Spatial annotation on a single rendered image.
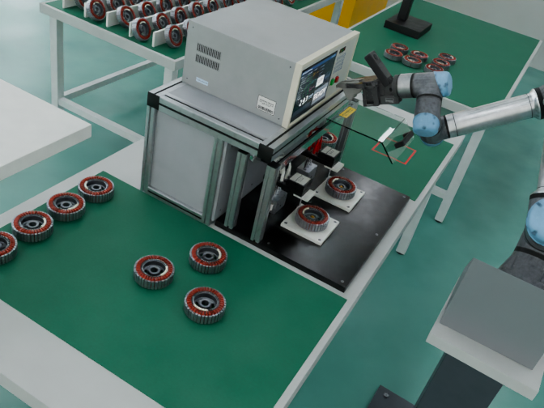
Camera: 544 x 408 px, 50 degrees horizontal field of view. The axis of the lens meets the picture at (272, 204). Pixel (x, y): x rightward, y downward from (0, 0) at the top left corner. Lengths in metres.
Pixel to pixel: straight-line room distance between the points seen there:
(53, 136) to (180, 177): 0.60
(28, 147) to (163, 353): 0.58
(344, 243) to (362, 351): 0.87
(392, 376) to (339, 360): 0.23
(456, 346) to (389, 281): 1.34
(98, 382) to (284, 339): 0.49
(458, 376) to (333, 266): 0.51
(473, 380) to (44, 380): 1.22
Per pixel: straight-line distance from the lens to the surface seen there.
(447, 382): 1.99
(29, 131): 1.42
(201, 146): 1.79
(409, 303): 3.02
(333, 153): 2.10
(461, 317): 1.81
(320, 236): 1.91
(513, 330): 1.79
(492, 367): 1.81
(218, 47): 1.80
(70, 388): 1.46
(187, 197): 1.92
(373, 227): 2.06
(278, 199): 1.95
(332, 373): 2.57
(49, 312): 1.61
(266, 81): 1.74
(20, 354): 1.53
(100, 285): 1.67
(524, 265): 1.77
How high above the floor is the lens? 1.93
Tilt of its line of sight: 35 degrees down
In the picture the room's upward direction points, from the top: 14 degrees clockwise
